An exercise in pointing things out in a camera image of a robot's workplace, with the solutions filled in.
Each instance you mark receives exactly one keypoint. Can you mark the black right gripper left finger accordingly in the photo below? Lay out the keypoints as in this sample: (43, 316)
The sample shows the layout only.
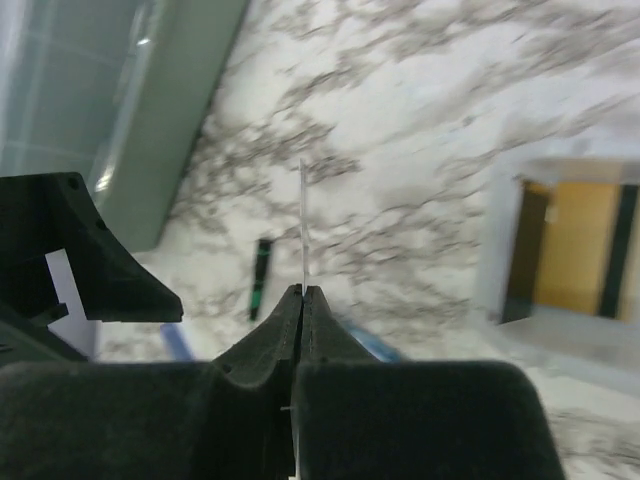
(222, 419)

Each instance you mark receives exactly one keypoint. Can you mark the blue leather card holder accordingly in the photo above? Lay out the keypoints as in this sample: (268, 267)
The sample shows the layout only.
(373, 344)

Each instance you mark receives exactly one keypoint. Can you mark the clear plastic storage box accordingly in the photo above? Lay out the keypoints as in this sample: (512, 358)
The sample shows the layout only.
(116, 91)

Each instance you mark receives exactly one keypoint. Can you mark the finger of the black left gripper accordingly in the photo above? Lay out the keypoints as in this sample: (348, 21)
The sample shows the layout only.
(44, 213)

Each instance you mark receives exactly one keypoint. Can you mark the blue red screwdriver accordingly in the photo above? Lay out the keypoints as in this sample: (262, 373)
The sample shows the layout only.
(176, 343)

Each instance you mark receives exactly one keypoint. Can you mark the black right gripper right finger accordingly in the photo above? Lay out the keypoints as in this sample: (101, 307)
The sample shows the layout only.
(356, 417)

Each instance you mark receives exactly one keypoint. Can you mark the green black screwdriver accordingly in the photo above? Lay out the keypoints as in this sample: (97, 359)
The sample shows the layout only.
(261, 270)

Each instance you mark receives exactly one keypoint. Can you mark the silver credit card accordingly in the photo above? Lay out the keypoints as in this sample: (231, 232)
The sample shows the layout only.
(304, 227)

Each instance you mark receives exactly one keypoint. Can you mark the white plastic card tray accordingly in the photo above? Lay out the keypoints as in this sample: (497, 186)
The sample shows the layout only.
(589, 348)

